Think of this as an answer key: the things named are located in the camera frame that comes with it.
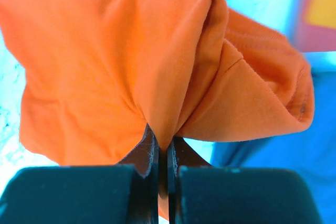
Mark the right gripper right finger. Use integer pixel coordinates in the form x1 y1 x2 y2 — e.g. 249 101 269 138
167 136 211 223

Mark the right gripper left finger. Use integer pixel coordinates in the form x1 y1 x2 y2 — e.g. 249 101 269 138
118 125 159 223

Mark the orange t shirt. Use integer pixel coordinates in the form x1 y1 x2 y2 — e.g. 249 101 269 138
0 0 316 221

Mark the folded blue t shirt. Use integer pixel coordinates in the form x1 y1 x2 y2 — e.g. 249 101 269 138
209 52 336 224

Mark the red plastic folder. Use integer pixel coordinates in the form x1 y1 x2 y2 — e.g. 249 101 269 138
292 0 335 52

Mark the orange plastic folder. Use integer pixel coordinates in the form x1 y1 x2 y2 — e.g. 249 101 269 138
305 0 335 29

